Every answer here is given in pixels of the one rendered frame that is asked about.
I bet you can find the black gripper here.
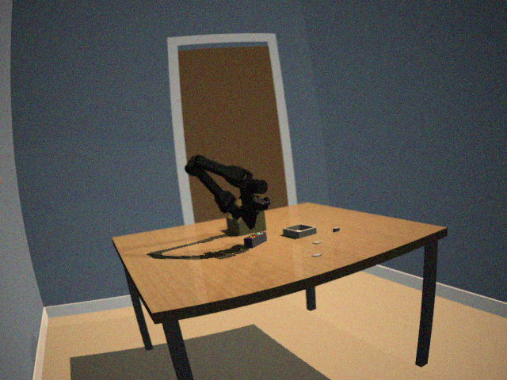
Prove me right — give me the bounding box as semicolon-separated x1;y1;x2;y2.
231;193;261;230

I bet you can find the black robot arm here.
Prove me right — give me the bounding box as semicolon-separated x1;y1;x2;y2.
185;155;270;214

